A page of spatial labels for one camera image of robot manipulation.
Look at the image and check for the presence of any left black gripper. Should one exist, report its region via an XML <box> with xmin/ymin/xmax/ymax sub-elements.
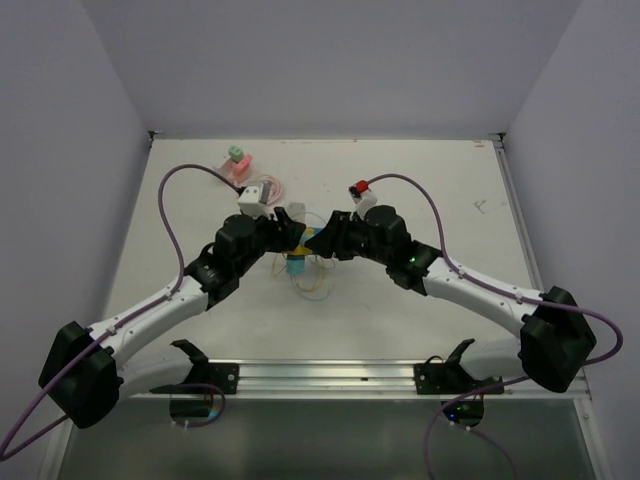
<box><xmin>234</xmin><ymin>204</ymin><xmax>301</xmax><ymax>275</ymax></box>

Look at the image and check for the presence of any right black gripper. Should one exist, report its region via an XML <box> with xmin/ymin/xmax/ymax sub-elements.
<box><xmin>307</xmin><ymin>210</ymin><xmax>392</xmax><ymax>266</ymax></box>

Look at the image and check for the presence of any yellow cube socket adapter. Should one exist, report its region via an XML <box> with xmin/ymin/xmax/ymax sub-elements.
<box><xmin>289</xmin><ymin>227</ymin><xmax>321</xmax><ymax>256</ymax></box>

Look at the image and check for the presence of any blue power socket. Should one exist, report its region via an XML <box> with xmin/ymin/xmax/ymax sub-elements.
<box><xmin>286</xmin><ymin>254</ymin><xmax>306</xmax><ymax>276</ymax></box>

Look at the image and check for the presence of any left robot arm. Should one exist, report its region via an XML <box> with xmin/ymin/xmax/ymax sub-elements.
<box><xmin>38</xmin><ymin>207</ymin><xmax>306</xmax><ymax>428</ymax></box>

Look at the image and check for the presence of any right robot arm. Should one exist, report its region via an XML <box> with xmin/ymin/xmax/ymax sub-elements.
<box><xmin>304</xmin><ymin>206</ymin><xmax>596</xmax><ymax>393</ymax></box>

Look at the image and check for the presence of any white socket adapter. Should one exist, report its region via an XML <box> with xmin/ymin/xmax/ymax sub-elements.
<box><xmin>286</xmin><ymin>202</ymin><xmax>307</xmax><ymax>221</ymax></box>

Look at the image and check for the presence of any pink socket adapter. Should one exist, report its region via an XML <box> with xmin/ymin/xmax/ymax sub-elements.
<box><xmin>216</xmin><ymin>155</ymin><xmax>253</xmax><ymax>182</ymax></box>

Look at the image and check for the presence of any green plug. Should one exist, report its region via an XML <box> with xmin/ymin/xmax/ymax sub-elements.
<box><xmin>228</xmin><ymin>145</ymin><xmax>244</xmax><ymax>163</ymax></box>

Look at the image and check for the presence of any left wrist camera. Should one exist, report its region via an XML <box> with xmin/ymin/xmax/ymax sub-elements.
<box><xmin>237</xmin><ymin>182</ymin><xmax>271</xmax><ymax>218</ymax></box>

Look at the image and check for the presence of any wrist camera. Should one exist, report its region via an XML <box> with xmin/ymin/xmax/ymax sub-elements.
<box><xmin>237</xmin><ymin>182</ymin><xmax>271</xmax><ymax>218</ymax></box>
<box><xmin>348</xmin><ymin>180</ymin><xmax>378</xmax><ymax>219</ymax></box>

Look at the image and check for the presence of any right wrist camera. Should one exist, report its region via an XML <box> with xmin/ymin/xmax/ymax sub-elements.
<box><xmin>348</xmin><ymin>180</ymin><xmax>378</xmax><ymax>219</ymax></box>

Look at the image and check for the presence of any pink coiled cable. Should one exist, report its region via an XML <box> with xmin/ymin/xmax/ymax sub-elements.
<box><xmin>249</xmin><ymin>173</ymin><xmax>285</xmax><ymax>204</ymax></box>

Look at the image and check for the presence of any left black mount plate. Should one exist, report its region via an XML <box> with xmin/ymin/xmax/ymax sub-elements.
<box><xmin>150</xmin><ymin>362</ymin><xmax>240</xmax><ymax>395</ymax></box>

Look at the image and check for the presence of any black mount plate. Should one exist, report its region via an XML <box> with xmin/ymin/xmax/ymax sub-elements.
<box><xmin>150</xmin><ymin>362</ymin><xmax>240</xmax><ymax>395</ymax></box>
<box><xmin>413</xmin><ymin>355</ymin><xmax>504</xmax><ymax>395</ymax></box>

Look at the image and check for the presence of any right black mount plate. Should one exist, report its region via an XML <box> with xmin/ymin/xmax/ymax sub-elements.
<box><xmin>413</xmin><ymin>355</ymin><xmax>504</xmax><ymax>395</ymax></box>

